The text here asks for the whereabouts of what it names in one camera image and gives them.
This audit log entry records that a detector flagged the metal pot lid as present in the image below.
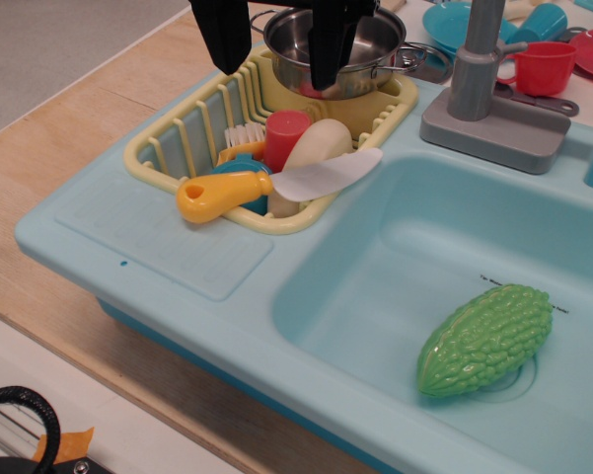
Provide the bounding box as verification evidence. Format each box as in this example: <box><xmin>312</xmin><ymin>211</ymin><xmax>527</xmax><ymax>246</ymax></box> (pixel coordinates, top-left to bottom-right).
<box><xmin>396</xmin><ymin>42</ymin><xmax>453</xmax><ymax>84</ymax></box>

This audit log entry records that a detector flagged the red toy mug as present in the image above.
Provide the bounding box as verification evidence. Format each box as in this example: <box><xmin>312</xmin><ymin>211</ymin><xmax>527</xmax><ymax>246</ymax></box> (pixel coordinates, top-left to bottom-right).
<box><xmin>497</xmin><ymin>41</ymin><xmax>576</xmax><ymax>97</ymax></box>

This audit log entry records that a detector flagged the blue toy cup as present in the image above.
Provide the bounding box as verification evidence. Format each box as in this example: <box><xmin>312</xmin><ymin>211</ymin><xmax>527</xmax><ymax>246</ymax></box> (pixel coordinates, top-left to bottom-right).
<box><xmin>507</xmin><ymin>3</ymin><xmax>567</xmax><ymax>44</ymax></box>

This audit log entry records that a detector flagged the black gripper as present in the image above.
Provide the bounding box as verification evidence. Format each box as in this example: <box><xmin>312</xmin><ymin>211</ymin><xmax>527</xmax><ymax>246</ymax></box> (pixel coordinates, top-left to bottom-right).
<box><xmin>189</xmin><ymin>0</ymin><xmax>380</xmax><ymax>91</ymax></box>

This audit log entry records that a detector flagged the green toy bitter melon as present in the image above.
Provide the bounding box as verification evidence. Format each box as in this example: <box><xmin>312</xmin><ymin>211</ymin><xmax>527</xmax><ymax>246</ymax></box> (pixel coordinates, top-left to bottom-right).
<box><xmin>416</xmin><ymin>283</ymin><xmax>554</xmax><ymax>398</ymax></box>

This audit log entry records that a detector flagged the grey toy utensil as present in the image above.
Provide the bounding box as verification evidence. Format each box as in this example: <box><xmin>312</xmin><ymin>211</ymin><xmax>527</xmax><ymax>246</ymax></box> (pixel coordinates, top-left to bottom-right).
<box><xmin>493</xmin><ymin>82</ymin><xmax>580</xmax><ymax>118</ymax></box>

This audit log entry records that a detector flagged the stainless steel pot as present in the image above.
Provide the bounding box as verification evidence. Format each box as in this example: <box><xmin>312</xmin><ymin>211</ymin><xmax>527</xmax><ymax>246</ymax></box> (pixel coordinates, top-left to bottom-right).
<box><xmin>259</xmin><ymin>8</ymin><xmax>427</xmax><ymax>101</ymax></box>

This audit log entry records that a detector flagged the light blue toy sink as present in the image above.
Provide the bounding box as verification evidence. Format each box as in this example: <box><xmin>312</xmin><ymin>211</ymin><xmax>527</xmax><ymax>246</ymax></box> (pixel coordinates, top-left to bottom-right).
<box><xmin>15</xmin><ymin>82</ymin><xmax>593</xmax><ymax>473</ymax></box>

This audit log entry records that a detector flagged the orange white dish brush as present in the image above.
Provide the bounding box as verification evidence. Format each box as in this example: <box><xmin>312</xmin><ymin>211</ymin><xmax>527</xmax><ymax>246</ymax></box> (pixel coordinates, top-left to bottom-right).
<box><xmin>217</xmin><ymin>122</ymin><xmax>265</xmax><ymax>165</ymax></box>

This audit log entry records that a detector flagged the yellow handled toy knife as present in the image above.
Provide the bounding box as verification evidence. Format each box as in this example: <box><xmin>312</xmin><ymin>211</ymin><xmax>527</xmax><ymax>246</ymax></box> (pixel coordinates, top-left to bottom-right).
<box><xmin>176</xmin><ymin>148</ymin><xmax>384</xmax><ymax>224</ymax></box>

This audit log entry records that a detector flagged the orange tape piece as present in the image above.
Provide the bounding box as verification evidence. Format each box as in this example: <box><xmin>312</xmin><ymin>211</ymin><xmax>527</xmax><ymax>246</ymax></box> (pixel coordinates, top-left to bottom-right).
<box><xmin>32</xmin><ymin>427</ymin><xmax>95</xmax><ymax>464</ymax></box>

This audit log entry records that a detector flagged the grey toy faucet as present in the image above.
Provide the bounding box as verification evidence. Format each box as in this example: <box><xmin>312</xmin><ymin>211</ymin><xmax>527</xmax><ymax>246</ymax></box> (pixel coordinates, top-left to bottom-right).
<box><xmin>419</xmin><ymin>1</ymin><xmax>571</xmax><ymax>175</ymax></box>

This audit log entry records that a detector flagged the black cable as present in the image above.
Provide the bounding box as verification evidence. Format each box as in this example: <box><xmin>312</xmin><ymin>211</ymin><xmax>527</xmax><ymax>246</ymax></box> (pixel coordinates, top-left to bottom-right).
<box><xmin>0</xmin><ymin>385</ymin><xmax>62</xmax><ymax>470</ymax></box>

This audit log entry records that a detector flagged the yellow plastic dish rack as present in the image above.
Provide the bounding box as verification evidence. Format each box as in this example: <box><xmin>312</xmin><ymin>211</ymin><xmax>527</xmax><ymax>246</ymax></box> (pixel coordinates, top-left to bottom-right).
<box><xmin>123</xmin><ymin>47</ymin><xmax>420</xmax><ymax>236</ymax></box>

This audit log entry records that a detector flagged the red toy cylinder cup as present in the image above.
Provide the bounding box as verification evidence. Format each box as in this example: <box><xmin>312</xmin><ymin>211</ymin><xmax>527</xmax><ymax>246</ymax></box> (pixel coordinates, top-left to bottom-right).
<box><xmin>263</xmin><ymin>110</ymin><xmax>312</xmax><ymax>173</ymax></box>

